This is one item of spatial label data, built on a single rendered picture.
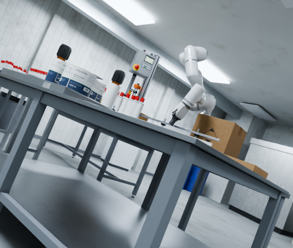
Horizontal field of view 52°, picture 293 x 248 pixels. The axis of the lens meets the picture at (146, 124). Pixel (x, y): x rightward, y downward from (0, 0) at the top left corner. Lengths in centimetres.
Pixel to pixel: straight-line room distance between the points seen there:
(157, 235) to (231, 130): 118
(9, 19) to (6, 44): 47
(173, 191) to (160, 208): 7
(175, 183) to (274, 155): 789
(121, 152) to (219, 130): 531
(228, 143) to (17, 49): 537
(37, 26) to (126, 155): 350
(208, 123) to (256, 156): 694
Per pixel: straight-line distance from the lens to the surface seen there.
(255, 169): 168
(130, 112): 231
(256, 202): 879
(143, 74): 254
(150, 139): 113
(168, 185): 104
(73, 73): 181
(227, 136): 208
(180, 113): 205
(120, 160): 731
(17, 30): 675
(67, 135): 729
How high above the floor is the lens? 74
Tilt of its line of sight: 4 degrees up
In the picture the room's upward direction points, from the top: 22 degrees clockwise
